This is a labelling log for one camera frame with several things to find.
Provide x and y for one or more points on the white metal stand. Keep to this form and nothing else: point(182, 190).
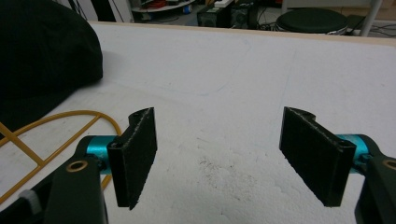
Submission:
point(370, 15)

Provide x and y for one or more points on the black equipment box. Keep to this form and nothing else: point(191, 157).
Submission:
point(229, 15)

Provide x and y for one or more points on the white shelf with clutter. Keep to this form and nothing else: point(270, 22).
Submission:
point(162, 7)

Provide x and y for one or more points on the black cloth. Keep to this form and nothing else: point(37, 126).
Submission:
point(43, 62)

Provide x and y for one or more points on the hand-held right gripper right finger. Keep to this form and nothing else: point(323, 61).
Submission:
point(314, 152)

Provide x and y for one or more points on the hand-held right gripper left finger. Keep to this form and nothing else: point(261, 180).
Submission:
point(134, 158)

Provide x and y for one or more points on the round black stool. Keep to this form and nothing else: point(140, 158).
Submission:
point(311, 21)

